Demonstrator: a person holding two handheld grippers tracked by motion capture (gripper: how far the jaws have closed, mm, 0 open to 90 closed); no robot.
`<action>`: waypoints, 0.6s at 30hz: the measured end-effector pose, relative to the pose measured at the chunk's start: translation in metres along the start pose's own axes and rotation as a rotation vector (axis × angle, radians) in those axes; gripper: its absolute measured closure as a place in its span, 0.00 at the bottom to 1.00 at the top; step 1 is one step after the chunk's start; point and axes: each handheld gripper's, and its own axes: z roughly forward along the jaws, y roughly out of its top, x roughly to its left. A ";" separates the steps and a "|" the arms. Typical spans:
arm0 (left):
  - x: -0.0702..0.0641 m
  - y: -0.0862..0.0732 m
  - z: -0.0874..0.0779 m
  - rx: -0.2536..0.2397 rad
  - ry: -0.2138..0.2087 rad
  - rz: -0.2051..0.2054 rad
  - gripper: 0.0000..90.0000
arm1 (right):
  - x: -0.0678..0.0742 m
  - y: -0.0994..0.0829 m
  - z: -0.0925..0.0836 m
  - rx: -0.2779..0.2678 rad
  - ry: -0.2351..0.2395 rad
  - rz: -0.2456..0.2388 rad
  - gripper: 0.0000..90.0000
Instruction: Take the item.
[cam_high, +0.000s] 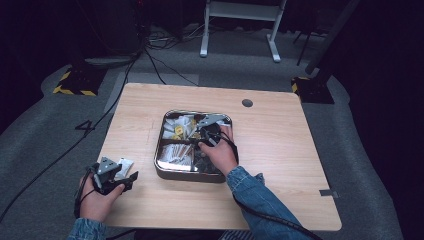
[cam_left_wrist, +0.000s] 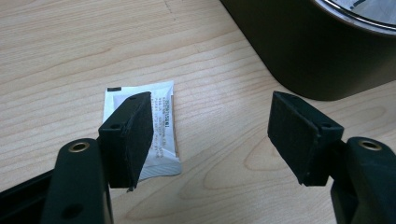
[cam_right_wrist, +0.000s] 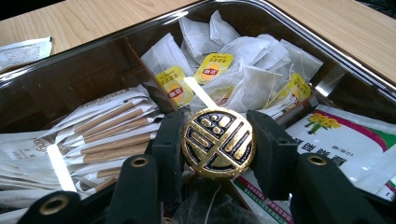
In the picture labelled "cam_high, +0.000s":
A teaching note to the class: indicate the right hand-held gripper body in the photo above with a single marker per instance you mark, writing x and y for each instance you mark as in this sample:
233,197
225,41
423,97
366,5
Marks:
210,121

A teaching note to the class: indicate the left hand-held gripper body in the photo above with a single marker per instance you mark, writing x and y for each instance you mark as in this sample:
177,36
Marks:
105,175

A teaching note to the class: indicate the single white sachet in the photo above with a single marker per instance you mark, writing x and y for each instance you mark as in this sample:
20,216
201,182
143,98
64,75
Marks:
126,165

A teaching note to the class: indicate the square metal compartment tray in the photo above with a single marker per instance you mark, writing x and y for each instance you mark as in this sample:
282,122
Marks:
160,166

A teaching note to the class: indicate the pile of white yellow packets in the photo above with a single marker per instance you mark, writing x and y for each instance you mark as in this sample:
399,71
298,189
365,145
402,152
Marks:
178,128

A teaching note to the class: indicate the person's left hand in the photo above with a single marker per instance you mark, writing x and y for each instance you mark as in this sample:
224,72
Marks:
95,203

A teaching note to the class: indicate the person's right hand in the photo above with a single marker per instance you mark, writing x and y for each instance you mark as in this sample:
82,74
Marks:
220,156

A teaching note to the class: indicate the round table grommet hole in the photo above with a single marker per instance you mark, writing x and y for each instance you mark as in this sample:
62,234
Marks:
247,103

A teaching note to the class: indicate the pile of dark packets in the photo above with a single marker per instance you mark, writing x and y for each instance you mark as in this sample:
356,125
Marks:
201,165

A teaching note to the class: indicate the pile of brown white sticks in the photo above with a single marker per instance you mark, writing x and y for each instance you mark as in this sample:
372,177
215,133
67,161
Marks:
175,151

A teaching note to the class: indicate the black yellow striped stand base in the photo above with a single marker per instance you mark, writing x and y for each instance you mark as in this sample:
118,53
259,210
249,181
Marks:
313,91
78,83

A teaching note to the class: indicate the person's striped clothing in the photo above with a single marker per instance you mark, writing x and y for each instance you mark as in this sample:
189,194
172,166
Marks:
233,235

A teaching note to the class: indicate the grey tape strip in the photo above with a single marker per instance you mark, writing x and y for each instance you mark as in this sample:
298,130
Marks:
328,192

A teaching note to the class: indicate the black slanted pole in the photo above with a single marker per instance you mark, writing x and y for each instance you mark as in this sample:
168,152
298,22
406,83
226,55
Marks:
328,40

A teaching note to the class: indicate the white metal stand frame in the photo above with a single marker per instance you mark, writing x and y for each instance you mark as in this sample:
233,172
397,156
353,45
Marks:
240,13

